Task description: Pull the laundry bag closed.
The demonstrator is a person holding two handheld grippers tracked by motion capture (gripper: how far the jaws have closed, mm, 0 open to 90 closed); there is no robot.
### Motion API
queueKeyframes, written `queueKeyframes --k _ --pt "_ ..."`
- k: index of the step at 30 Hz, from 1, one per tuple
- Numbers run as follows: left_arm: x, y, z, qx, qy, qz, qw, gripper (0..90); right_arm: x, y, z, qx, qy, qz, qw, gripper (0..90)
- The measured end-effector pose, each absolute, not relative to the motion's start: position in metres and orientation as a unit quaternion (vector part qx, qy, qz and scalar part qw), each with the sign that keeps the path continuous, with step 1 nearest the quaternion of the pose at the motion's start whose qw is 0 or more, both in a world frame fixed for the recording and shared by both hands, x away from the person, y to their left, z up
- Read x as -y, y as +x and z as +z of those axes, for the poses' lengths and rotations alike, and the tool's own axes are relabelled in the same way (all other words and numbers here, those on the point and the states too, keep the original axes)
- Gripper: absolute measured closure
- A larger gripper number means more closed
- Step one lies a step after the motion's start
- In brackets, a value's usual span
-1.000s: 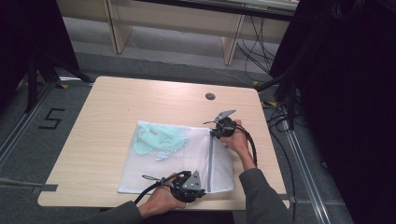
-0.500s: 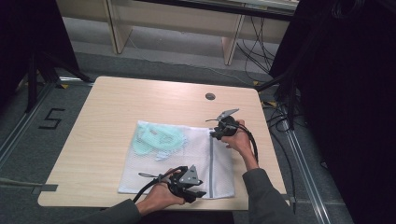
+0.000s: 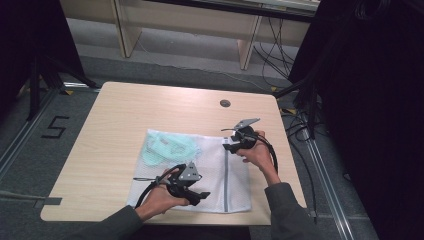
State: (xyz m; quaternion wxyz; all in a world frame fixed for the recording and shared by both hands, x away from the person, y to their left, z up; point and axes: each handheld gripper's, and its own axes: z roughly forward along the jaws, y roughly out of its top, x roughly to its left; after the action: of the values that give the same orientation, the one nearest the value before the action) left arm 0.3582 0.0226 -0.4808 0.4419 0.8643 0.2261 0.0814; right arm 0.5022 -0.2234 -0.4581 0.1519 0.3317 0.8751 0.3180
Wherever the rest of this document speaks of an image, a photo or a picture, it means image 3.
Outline grey cable tie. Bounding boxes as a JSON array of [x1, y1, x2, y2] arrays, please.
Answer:
[[132, 176, 163, 183]]

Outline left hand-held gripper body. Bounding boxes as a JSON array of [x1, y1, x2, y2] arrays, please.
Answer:
[[166, 161, 203, 201]]

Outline grey floor cable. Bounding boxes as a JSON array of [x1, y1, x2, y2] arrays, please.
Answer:
[[0, 190, 45, 202]]

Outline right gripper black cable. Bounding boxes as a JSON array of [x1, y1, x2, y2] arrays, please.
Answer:
[[244, 132, 280, 175]]

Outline black curtain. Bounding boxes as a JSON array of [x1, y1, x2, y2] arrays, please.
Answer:
[[0, 0, 86, 116], [287, 0, 424, 240]]

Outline light wooden bench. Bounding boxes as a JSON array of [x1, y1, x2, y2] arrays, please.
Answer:
[[59, 0, 322, 71]]

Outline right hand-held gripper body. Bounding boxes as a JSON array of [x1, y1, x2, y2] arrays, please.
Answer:
[[230, 117, 261, 151]]

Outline person's right hand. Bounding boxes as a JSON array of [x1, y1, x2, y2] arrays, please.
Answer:
[[236, 130, 278, 180]]

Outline grey tape strip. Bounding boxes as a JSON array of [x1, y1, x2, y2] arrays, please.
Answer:
[[32, 196, 64, 210]]

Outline black metal stand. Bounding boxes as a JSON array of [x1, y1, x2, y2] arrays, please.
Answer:
[[272, 74, 323, 140]]

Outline hanging black cable bundle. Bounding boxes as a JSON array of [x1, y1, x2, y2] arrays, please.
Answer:
[[252, 16, 298, 88]]

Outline white mesh laundry bag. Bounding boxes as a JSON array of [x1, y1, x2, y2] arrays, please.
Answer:
[[126, 128, 253, 215]]

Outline person's dark lap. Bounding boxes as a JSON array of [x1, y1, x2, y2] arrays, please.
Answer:
[[133, 224, 252, 240]]

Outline black tripod stand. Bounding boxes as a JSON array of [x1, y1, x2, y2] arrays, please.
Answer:
[[25, 54, 101, 122]]

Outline person's left hand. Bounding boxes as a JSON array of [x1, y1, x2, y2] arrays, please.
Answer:
[[139, 183, 191, 222]]

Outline black floor cables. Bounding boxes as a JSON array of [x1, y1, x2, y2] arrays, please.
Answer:
[[279, 105, 318, 224]]

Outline metal floor rail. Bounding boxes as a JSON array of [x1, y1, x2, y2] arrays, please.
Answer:
[[0, 87, 59, 183], [300, 128, 357, 240]]

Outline mint green garment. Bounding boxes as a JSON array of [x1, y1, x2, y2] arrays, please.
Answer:
[[141, 132, 203, 167]]

